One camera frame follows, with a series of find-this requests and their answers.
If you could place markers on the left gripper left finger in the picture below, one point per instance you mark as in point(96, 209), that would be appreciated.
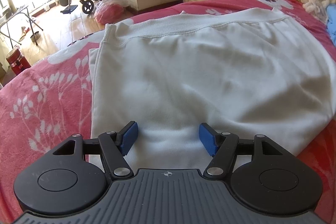
point(114, 147)

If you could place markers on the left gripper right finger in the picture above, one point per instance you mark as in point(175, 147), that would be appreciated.
point(221, 147)

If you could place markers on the white sweatshirt orange bear outline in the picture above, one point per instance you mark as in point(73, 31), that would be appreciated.
point(251, 72)

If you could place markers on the folding table by window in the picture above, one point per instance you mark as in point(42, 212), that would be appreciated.
point(13, 19)

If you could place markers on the pink bag in plastic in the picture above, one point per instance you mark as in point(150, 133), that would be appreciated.
point(109, 11)

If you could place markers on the blue folded garment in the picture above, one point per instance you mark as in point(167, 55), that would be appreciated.
point(331, 23)

